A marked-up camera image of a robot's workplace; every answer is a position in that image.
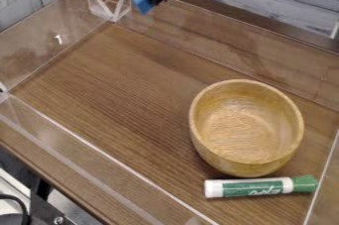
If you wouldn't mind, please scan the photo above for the brown wooden bowl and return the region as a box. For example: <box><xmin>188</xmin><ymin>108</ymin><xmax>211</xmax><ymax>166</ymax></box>
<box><xmin>188</xmin><ymin>79</ymin><xmax>305</xmax><ymax>177</ymax></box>

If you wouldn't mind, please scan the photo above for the green white dry-erase marker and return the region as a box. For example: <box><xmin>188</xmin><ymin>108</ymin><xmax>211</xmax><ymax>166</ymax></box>
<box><xmin>204</xmin><ymin>175</ymin><xmax>318</xmax><ymax>198</ymax></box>

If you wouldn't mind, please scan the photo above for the clear acrylic tray wall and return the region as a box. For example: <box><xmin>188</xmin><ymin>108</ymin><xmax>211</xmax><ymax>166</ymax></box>
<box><xmin>0</xmin><ymin>0</ymin><xmax>339</xmax><ymax>225</ymax></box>

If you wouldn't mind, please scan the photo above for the black cable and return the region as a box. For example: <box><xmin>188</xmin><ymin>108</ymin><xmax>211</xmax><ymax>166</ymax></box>
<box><xmin>0</xmin><ymin>193</ymin><xmax>32</xmax><ymax>225</ymax></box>

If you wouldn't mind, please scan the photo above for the black metal table frame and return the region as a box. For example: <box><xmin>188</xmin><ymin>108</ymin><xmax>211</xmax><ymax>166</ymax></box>
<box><xmin>30</xmin><ymin>178</ymin><xmax>78</xmax><ymax>225</ymax></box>

